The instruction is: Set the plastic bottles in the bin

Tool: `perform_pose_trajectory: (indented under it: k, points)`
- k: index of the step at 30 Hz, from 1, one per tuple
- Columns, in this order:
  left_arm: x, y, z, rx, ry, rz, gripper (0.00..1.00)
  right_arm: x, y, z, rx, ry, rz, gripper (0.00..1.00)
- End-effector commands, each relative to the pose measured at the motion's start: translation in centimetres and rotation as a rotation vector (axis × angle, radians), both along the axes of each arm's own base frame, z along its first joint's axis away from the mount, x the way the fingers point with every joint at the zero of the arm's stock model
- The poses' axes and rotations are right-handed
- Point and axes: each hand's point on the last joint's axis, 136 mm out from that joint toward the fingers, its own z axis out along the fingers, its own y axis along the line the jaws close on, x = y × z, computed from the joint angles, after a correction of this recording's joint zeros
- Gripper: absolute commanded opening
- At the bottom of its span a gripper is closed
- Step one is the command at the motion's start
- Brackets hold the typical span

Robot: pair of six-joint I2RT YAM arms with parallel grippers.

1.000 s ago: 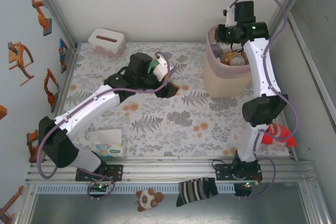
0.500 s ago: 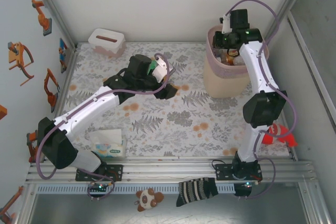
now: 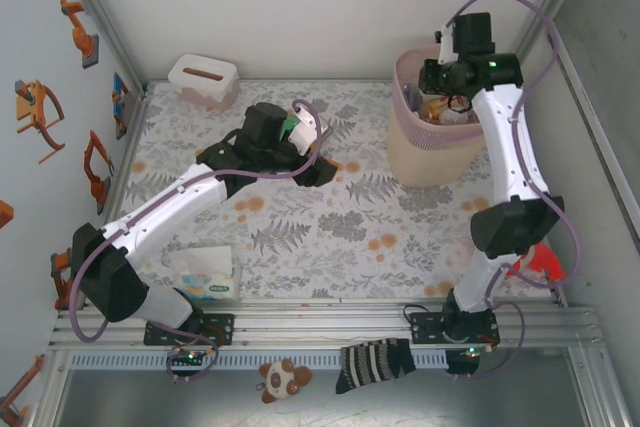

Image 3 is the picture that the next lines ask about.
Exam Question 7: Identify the amber tea bottle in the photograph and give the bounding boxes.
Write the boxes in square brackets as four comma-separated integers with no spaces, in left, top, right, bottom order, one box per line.
[423,98,451,122]

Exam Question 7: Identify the pink beige plastic bin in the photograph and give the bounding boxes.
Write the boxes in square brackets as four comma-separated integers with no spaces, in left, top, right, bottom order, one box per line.
[387,44,489,188]

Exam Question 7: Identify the white tissue box brown slot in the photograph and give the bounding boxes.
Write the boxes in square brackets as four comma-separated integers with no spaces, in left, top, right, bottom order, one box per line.
[167,53,240,109]

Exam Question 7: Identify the soft tissue pack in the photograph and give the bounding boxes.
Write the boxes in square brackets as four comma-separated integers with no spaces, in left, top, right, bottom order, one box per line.
[162,245,245,302]

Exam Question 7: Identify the black striped sock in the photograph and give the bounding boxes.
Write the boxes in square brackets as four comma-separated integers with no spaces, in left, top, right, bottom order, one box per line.
[334,338,417,395]

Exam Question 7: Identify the brown white plush toy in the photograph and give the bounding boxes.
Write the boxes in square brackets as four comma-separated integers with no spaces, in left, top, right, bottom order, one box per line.
[257,357,315,404]

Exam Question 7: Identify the red toy ball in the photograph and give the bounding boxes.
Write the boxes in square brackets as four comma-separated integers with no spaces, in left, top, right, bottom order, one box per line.
[509,240,569,283]

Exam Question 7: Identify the left base circuit board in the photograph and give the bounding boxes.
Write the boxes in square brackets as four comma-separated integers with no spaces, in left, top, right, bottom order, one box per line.
[167,346,209,366]

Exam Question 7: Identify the base circuit board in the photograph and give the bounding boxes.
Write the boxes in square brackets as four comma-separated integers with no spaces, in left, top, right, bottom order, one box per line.
[447,345,494,376]
[167,346,209,366]

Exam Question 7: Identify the right base circuit board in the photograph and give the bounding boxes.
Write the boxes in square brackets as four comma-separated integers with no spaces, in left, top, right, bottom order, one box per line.
[447,345,494,376]

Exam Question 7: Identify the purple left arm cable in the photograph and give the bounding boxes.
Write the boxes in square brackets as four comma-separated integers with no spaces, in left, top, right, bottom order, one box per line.
[69,99,325,384]

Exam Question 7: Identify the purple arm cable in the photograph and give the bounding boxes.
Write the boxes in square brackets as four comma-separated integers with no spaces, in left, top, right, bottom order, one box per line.
[447,0,584,381]
[69,99,325,384]

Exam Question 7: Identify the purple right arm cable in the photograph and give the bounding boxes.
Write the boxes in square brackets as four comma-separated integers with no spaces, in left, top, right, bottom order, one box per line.
[447,0,584,381]

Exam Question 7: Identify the aluminium frame rail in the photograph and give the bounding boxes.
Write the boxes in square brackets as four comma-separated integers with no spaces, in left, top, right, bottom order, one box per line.
[47,299,606,351]

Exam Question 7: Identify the blue orange wall sticker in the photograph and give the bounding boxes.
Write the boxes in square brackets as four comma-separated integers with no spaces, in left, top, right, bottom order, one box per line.
[110,71,132,141]

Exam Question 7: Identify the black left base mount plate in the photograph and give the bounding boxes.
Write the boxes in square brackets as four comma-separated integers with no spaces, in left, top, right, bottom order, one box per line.
[143,313,236,347]

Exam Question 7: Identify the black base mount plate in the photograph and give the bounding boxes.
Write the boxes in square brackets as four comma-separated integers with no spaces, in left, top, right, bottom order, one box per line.
[404,309,501,347]
[143,313,236,347]

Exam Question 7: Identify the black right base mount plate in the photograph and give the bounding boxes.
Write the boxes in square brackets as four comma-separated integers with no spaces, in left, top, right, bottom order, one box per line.
[404,309,501,347]

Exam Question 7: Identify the white slotted cable duct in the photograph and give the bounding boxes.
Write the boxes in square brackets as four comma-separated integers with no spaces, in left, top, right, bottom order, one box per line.
[69,350,449,371]

